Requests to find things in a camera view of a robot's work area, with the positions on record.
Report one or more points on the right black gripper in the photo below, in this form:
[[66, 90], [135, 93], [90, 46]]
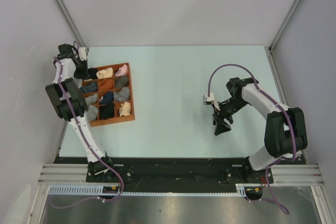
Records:
[[219, 117]]

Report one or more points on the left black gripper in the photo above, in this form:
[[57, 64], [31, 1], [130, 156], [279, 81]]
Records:
[[85, 74]]

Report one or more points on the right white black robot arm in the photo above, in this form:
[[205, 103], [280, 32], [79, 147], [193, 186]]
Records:
[[285, 132]]

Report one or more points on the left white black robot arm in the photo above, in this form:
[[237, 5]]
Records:
[[70, 105]]

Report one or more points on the navy striped rolled cloth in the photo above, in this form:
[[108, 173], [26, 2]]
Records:
[[91, 87]]

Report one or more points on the cream rolled cloth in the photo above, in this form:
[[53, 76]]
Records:
[[105, 73]]

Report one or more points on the orange rolled cloth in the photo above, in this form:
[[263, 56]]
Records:
[[105, 84]]

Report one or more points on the light grey rolled cloth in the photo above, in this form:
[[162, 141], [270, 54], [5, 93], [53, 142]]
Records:
[[91, 99]]

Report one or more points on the navy blue rolled cloth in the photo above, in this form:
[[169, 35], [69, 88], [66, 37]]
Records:
[[107, 98]]

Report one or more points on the orange wooden divided tray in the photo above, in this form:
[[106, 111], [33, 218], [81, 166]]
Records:
[[117, 118]]

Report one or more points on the dark grey rolled cloth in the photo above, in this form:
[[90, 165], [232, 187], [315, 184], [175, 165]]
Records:
[[121, 82]]

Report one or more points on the pink white rolled cloth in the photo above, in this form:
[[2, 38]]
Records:
[[122, 71]]

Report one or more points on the grey striped corner cloth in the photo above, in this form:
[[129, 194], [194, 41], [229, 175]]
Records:
[[92, 113]]

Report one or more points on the black rolled cloth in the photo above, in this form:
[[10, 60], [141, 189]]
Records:
[[106, 111]]

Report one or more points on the grey striped rolled cloth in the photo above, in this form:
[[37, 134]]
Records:
[[122, 95]]

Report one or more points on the beige rolled cloth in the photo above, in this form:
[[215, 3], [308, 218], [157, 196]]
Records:
[[125, 109]]

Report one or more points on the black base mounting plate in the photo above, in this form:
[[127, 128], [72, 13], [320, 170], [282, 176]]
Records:
[[183, 175]]

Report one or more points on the aluminium frame rail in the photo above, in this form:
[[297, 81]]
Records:
[[283, 175]]

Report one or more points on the left aluminium corner post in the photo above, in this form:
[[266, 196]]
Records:
[[70, 22]]

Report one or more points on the aluminium corner post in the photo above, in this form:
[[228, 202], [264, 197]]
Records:
[[70, 22], [285, 23]]

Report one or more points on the white slotted cable duct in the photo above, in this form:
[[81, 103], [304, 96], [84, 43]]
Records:
[[102, 190]]

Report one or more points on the right aluminium corner post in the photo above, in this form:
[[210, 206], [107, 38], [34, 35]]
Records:
[[285, 23]]

